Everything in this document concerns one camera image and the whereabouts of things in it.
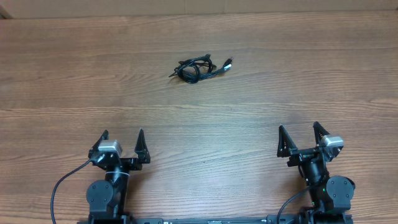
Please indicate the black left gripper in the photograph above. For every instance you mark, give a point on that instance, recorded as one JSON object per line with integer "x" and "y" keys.
{"x": 140, "y": 149}

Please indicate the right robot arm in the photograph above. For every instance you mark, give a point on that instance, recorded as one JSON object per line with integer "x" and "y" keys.
{"x": 330, "y": 195}

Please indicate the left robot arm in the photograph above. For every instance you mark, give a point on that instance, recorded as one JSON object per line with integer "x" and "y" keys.
{"x": 107, "y": 197}

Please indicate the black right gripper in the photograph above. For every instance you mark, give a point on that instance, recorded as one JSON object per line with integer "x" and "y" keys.
{"x": 286, "y": 149}

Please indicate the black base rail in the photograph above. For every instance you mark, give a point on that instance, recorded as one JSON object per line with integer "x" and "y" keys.
{"x": 270, "y": 219}

